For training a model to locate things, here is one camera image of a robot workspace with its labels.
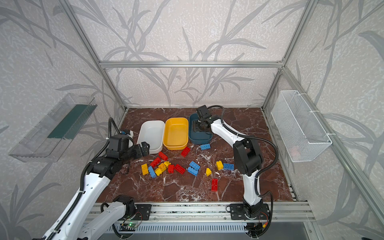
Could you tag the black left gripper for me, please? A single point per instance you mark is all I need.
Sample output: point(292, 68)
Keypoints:
point(137, 150)

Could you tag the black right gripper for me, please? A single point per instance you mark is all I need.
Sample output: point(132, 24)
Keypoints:
point(203, 125)

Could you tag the yellow long lego brick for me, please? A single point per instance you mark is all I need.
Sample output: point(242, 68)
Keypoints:
point(145, 169)

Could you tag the blue lego brick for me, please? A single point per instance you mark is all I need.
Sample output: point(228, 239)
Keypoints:
point(152, 172)
point(205, 146)
point(193, 171)
point(194, 166)
point(229, 167)

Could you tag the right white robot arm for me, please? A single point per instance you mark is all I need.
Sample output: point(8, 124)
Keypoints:
point(248, 160)

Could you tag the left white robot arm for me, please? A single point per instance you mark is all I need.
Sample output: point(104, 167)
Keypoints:
point(95, 177)

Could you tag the teal plastic container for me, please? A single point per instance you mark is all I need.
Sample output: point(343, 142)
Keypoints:
point(195, 135)

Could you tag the red lego brick upper left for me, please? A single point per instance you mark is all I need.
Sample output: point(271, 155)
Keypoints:
point(163, 156)

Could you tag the red lego brick long left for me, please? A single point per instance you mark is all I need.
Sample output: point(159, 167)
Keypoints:
point(157, 161)

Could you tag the white plastic container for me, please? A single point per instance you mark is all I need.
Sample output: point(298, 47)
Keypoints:
point(152, 132)

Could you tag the yellow lego brick cluster upper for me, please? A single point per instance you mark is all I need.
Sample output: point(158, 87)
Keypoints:
point(167, 163)

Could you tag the yellow lego brick cluster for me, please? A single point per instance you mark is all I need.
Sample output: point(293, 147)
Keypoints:
point(162, 167)
point(167, 163)
point(158, 171)

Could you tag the yellow lego brick cluster lower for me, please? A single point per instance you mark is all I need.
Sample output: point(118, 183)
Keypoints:
point(158, 171)

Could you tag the yellow lego brick cluster middle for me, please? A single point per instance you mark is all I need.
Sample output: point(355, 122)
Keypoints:
point(162, 167)

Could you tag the yellow plastic container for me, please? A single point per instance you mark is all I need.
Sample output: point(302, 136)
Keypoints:
point(176, 134)

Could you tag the small red lego brick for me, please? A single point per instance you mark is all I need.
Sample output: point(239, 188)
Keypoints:
point(171, 169)

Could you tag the red lego brick near yellow container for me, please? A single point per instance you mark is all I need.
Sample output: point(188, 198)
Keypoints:
point(185, 152)

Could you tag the red long lego brick centre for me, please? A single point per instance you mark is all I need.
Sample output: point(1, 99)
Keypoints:
point(180, 169)

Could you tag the red lego brick front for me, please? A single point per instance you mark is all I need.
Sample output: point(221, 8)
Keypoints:
point(214, 186)

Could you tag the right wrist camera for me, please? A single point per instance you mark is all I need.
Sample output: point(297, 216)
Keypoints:
point(203, 112)

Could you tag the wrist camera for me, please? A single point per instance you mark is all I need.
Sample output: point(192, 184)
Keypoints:
point(130, 135)
point(203, 112)

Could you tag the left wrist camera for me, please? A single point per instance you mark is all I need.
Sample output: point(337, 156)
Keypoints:
point(130, 135)

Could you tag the clear acrylic wall shelf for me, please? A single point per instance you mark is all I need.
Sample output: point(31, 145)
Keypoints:
point(49, 139)

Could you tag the white wire mesh basket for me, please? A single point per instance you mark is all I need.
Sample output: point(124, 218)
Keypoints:
point(302, 133)

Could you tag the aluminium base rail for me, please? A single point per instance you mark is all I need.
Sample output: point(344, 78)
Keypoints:
point(218, 212)

